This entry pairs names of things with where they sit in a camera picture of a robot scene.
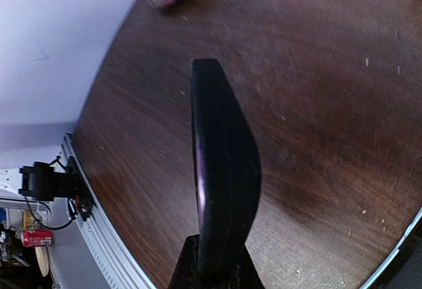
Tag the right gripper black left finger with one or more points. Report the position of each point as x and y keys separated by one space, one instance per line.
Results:
x=185 y=272

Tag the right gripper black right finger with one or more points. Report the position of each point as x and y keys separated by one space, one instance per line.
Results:
x=244 y=275

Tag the black smartphone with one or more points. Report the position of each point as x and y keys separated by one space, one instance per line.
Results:
x=230 y=166
x=200 y=191

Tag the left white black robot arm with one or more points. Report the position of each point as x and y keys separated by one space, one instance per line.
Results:
x=40 y=182

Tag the cream shallow dish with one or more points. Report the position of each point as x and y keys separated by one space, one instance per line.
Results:
x=43 y=260

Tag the red soda can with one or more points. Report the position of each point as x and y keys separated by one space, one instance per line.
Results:
x=36 y=238

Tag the aluminium front rail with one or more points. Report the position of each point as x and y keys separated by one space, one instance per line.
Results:
x=90 y=254

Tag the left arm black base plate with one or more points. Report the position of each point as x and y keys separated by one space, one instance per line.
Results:
x=82 y=195

